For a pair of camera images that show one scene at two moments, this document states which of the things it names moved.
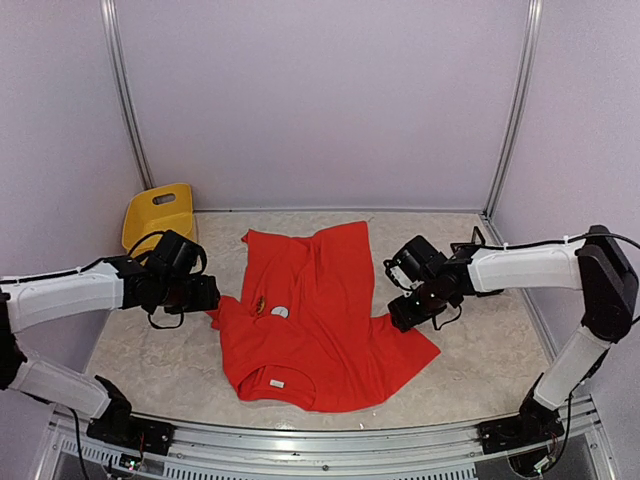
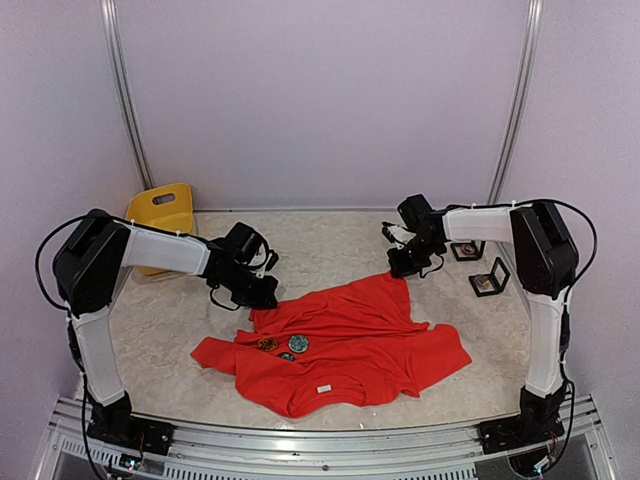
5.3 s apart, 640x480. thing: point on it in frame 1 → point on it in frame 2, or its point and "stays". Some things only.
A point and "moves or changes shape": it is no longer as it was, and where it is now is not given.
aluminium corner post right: [530, 60] stays
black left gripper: [207, 296] → [265, 299]
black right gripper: [405, 316] → [400, 268]
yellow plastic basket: [160, 209] stays
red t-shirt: [306, 331] moves or changes shape
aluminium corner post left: [114, 37] stays
